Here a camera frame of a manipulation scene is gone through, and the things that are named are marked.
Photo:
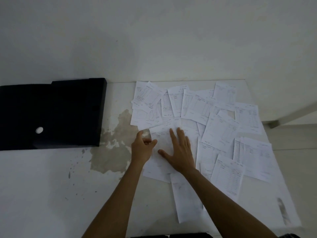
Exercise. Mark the person's right hand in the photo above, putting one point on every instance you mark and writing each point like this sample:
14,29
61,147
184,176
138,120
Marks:
181,156

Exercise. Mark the person's left hand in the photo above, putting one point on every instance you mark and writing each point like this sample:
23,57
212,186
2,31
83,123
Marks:
139,151

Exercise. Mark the person's right middle finger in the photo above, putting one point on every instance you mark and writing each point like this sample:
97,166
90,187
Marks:
180,136

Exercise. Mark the person's right thumb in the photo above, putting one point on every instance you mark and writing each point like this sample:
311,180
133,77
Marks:
164,153

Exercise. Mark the person's left fingers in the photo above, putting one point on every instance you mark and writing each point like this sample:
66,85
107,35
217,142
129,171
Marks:
148,141

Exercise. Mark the white printed paper sheet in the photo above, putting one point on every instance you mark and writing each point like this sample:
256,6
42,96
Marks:
162,140

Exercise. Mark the person's right forearm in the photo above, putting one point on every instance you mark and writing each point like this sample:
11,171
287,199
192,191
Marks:
223,208

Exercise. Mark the person's left forearm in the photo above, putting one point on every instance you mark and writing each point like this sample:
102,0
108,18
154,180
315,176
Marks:
116,203

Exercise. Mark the scattered pile of printed forms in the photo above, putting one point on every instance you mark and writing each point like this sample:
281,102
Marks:
223,128

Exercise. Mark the black plastic file box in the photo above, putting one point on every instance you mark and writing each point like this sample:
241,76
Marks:
52,113

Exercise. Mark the white metal frame bar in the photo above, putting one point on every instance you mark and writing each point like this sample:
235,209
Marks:
292,115

